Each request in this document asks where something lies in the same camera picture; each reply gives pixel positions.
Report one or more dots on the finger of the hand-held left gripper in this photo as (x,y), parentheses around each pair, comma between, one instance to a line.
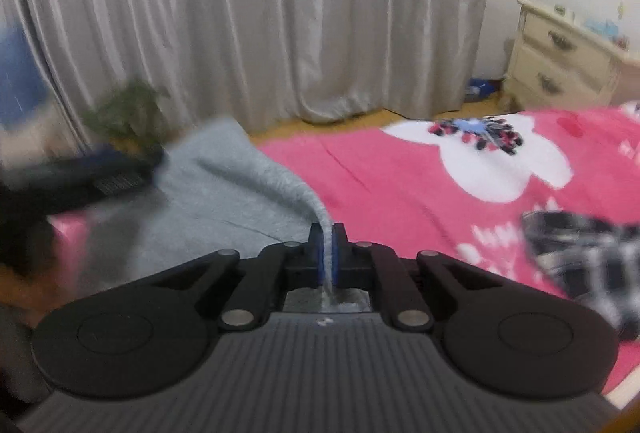
(122,159)

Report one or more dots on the green potted plant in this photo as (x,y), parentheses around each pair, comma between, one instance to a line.
(130,113)

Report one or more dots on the pink floral bed sheet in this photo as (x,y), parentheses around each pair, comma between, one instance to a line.
(400,183)

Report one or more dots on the grey hoodie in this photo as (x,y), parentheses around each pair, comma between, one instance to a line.
(225,193)

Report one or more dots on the blue paper sheet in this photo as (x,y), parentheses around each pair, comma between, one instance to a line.
(600,28)

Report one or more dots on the black white plaid shirt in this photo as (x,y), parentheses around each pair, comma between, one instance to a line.
(590,263)

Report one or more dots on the cream nightstand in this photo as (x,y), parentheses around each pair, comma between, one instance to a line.
(565,58)

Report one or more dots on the small blue container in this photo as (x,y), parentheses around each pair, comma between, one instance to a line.
(480,90)

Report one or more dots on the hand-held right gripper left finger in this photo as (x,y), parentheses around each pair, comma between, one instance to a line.
(316,259)

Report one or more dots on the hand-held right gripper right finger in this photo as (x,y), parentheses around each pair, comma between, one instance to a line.
(340,259)

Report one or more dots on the grey satin curtain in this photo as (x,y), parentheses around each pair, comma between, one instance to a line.
(250,13)

